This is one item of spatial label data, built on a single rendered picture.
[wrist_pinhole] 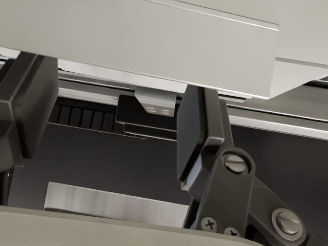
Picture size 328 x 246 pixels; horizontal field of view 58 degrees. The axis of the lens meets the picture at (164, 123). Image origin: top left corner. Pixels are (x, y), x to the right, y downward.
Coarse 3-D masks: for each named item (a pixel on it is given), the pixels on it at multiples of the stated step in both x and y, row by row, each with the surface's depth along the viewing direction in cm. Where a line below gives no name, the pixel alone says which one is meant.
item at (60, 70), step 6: (0, 54) 20; (0, 60) 22; (6, 60) 22; (60, 72) 22; (66, 72) 22; (72, 72) 22; (96, 78) 22; (102, 78) 22; (132, 84) 23; (138, 84) 22; (168, 90) 23; (222, 96) 22; (228, 96) 22; (234, 96) 22
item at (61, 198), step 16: (48, 192) 21; (64, 192) 21; (80, 192) 21; (96, 192) 21; (112, 192) 21; (48, 208) 21; (64, 208) 21; (80, 208) 21; (96, 208) 21; (112, 208) 21; (128, 208) 21; (144, 208) 21; (160, 208) 20; (176, 208) 20; (160, 224) 20; (176, 224) 20
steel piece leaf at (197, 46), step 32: (0, 0) 7; (32, 0) 8; (64, 0) 8; (96, 0) 8; (128, 0) 8; (160, 0) 8; (0, 32) 7; (32, 32) 8; (64, 32) 8; (96, 32) 8; (128, 32) 8; (160, 32) 8; (192, 32) 8; (224, 32) 8; (256, 32) 8; (96, 64) 8; (128, 64) 8; (160, 64) 8; (192, 64) 8; (224, 64) 8; (256, 64) 8; (256, 96) 8
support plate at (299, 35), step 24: (192, 0) 8; (216, 0) 8; (240, 0) 8; (264, 0) 7; (288, 0) 7; (312, 0) 7; (288, 24) 8; (312, 24) 8; (0, 48) 18; (288, 48) 10; (312, 48) 10; (288, 72) 13; (312, 72) 12
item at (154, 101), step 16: (128, 96) 40; (144, 96) 25; (160, 96) 25; (176, 96) 25; (128, 112) 40; (144, 112) 40; (160, 112) 36; (176, 112) 40; (128, 128) 41; (144, 128) 40; (160, 128) 40; (176, 128) 39
